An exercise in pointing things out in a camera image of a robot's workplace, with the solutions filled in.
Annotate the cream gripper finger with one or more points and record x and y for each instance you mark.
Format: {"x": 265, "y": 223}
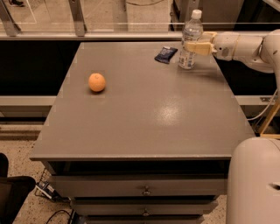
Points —
{"x": 200, "y": 48}
{"x": 208, "y": 36}

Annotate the clear plastic water bottle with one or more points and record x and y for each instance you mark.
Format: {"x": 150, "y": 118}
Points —
{"x": 192, "y": 31}

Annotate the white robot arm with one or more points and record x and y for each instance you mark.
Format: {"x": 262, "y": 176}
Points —
{"x": 253, "y": 194}

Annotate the drawer with knob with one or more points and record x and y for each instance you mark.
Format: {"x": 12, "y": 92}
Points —
{"x": 144, "y": 207}
{"x": 136, "y": 185}

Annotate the top drawer with knob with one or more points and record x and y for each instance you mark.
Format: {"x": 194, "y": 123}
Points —
{"x": 136, "y": 185}

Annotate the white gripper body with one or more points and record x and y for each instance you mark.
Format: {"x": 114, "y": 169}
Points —
{"x": 225, "y": 46}

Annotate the power strip on floor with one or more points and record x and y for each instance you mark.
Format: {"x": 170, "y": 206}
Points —
{"x": 45, "y": 188}

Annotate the middle drawer with knob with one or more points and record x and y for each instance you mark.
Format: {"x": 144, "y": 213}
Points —
{"x": 144, "y": 207}

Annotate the orange fruit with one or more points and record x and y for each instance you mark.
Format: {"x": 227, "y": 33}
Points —
{"x": 96, "y": 82}

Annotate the dark blue rxbar wrapper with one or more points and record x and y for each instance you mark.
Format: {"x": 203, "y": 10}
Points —
{"x": 166, "y": 54}

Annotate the yellow wooden frame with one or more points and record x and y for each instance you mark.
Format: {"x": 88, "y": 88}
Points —
{"x": 267, "y": 121}

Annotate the grey drawer cabinet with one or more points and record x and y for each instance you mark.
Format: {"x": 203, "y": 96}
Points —
{"x": 151, "y": 119}

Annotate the metal window rail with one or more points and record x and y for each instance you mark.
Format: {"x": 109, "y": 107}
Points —
{"x": 92, "y": 19}

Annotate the black office chair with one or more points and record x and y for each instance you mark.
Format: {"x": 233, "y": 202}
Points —
{"x": 13, "y": 192}

